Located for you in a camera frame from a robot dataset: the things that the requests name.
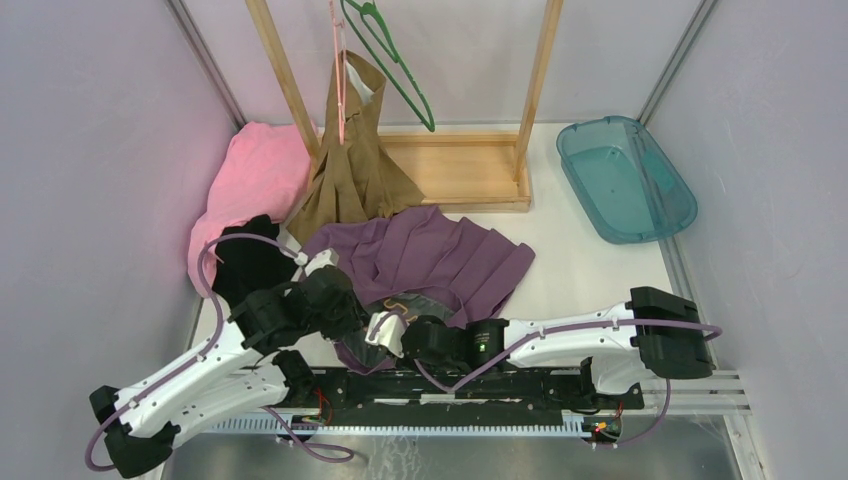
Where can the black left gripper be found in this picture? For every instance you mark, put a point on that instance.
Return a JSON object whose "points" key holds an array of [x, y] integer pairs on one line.
{"points": [[356, 318]]}

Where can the purple garment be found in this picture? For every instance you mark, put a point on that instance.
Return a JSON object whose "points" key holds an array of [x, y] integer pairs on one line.
{"points": [[471, 270]]}

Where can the tan brown pleated skirt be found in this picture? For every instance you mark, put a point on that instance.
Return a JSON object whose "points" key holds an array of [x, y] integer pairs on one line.
{"points": [[356, 179]]}

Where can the pink thin hanger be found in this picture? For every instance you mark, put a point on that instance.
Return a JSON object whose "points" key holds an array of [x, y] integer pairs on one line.
{"points": [[339, 43]]}

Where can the orange wavy hanger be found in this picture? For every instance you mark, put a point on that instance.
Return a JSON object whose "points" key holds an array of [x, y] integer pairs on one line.
{"points": [[396, 306]]}

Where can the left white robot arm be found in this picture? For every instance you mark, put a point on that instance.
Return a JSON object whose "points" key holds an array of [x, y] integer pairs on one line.
{"points": [[249, 362]]}

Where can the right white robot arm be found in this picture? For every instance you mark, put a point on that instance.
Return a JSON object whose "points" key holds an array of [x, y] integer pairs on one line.
{"points": [[653, 333]]}

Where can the green hanger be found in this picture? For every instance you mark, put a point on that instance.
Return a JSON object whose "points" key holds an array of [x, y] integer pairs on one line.
{"points": [[372, 30]]}

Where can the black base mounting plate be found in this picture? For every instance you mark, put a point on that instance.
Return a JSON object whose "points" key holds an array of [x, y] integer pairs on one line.
{"points": [[403, 398]]}

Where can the black garment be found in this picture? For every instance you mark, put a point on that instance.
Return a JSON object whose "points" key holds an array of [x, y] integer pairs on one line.
{"points": [[245, 265]]}

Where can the pink garment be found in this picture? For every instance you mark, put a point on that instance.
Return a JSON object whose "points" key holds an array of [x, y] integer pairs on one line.
{"points": [[265, 172]]}

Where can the wooden clothes rack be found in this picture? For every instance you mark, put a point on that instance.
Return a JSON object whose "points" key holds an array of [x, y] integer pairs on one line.
{"points": [[467, 171]]}

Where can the teal plastic bin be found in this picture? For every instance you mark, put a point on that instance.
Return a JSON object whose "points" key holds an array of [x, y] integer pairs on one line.
{"points": [[624, 181]]}

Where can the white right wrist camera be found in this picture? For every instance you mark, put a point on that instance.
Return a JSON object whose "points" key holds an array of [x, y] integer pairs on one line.
{"points": [[386, 329]]}

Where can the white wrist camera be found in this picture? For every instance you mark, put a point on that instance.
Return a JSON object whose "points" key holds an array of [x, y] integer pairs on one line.
{"points": [[386, 329], [309, 264]]}

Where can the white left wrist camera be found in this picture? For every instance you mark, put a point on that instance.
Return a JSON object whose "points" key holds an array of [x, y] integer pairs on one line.
{"points": [[309, 264]]}

